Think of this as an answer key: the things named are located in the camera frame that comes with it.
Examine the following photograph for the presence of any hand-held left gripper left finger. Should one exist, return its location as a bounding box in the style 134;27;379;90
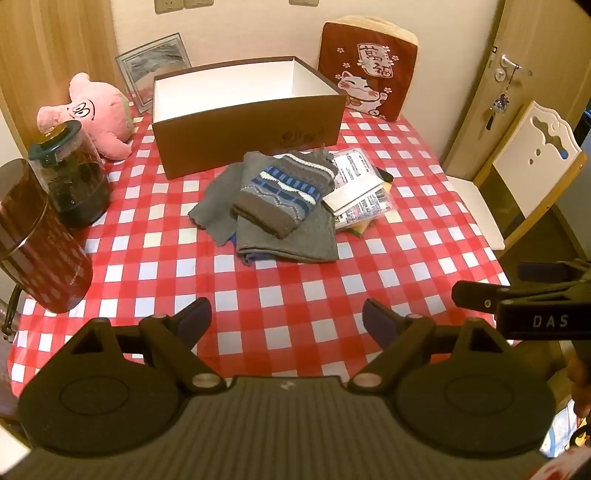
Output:
69;298;225;393

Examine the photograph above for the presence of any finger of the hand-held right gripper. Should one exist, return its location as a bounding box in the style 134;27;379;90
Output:
517;258;591;280
451;280;509;318

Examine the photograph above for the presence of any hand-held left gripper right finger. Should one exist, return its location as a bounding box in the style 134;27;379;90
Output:
347;299;509;392

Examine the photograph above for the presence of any yellow sponge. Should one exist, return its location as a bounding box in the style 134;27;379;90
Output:
348;182;393;237

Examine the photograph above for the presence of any dark scalloped-edge cloth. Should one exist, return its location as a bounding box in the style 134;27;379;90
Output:
188;162;247;243

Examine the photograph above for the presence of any brown cardboard box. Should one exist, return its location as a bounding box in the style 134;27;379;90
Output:
152;56;347;181

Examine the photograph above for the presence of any red checkered tablecloth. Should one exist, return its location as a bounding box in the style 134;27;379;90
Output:
7;90;511;402

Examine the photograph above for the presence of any white wooden chair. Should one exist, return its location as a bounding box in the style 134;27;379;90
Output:
443;100;588;252

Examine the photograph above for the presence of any printed plastic packet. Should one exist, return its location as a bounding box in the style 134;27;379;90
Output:
330;148;398;232

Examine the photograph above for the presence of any folded grey cloth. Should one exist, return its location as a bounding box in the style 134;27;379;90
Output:
235;151;340;265

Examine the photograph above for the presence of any white card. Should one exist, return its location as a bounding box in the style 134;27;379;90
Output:
322;178;385;215

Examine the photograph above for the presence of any printed clothing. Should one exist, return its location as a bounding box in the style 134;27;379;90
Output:
538;401;591;480

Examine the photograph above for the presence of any dark red canister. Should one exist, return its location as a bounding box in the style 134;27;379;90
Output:
0;158;94;315

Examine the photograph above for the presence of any glass jar with green lid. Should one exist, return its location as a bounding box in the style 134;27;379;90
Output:
28;121;112;229

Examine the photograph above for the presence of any wooden door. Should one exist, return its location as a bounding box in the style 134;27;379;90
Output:
441;0;591;176

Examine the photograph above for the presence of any pink plush toy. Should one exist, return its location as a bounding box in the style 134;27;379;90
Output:
37;72;137;161

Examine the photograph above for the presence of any red cat print cushion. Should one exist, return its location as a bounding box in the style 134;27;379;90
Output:
318;16;419;121

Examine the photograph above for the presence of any framed picture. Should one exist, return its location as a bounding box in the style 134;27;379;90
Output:
115;32;192;115

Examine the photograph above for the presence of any metal door handle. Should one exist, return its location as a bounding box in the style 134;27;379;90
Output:
492;46;533;84

